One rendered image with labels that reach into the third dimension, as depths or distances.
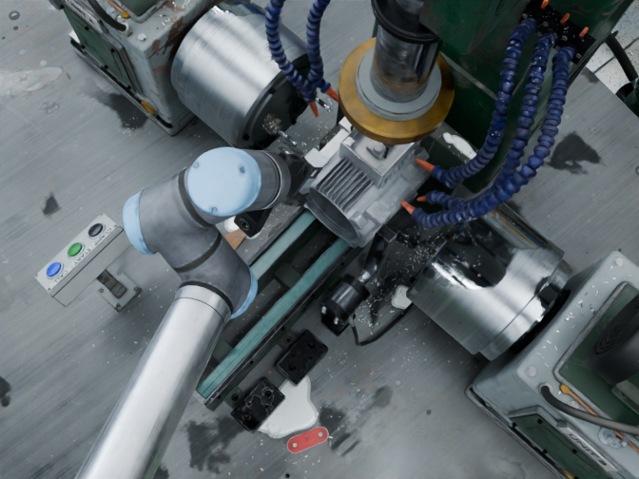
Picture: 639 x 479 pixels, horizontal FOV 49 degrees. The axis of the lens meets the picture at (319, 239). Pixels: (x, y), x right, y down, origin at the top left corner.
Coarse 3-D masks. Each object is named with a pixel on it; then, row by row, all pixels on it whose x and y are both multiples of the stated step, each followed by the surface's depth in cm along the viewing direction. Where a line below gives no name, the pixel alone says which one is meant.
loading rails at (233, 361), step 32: (288, 224) 144; (320, 224) 153; (256, 256) 141; (288, 256) 149; (320, 256) 143; (352, 256) 148; (288, 288) 149; (320, 288) 144; (288, 320) 139; (224, 352) 144; (256, 352) 136; (224, 384) 134
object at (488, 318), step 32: (480, 224) 120; (512, 224) 122; (416, 256) 128; (448, 256) 119; (480, 256) 118; (512, 256) 118; (544, 256) 120; (416, 288) 124; (448, 288) 120; (480, 288) 118; (512, 288) 117; (544, 288) 118; (448, 320) 124; (480, 320) 119; (512, 320) 118; (480, 352) 128
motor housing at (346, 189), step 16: (336, 144) 134; (336, 160) 132; (320, 176) 130; (336, 176) 129; (352, 176) 128; (400, 176) 132; (320, 192) 128; (336, 192) 127; (352, 192) 128; (368, 192) 129; (384, 192) 131; (400, 192) 132; (320, 208) 143; (336, 208) 143; (352, 208) 128; (336, 224) 142; (352, 224) 129; (368, 224) 131; (352, 240) 138; (368, 240) 133
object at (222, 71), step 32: (192, 32) 131; (224, 32) 129; (256, 32) 130; (288, 32) 134; (192, 64) 131; (224, 64) 128; (256, 64) 127; (192, 96) 134; (224, 96) 129; (256, 96) 127; (288, 96) 136; (224, 128) 134; (256, 128) 135
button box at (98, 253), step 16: (112, 224) 127; (80, 240) 128; (96, 240) 126; (112, 240) 126; (128, 240) 129; (64, 256) 127; (80, 256) 125; (96, 256) 126; (112, 256) 128; (64, 272) 124; (80, 272) 125; (96, 272) 127; (48, 288) 123; (64, 288) 124; (80, 288) 126; (64, 304) 125
